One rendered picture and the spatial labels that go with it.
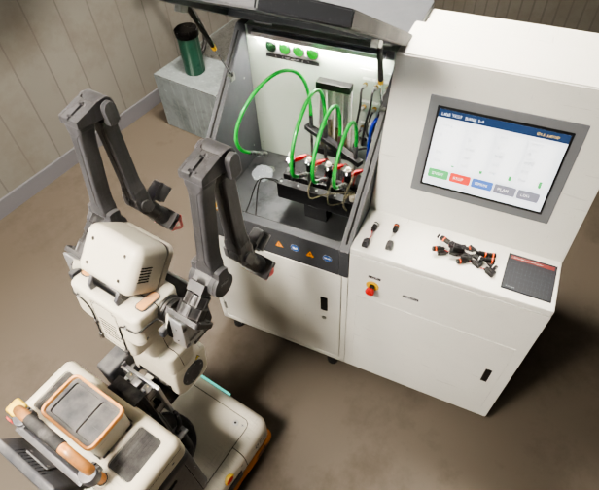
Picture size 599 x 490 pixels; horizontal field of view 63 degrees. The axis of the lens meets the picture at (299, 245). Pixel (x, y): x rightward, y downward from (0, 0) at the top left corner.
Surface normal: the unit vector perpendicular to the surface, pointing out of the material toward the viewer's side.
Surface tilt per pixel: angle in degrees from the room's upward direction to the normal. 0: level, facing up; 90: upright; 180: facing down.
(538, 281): 0
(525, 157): 76
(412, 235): 0
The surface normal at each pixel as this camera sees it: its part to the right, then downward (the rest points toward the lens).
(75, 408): -0.04, -0.64
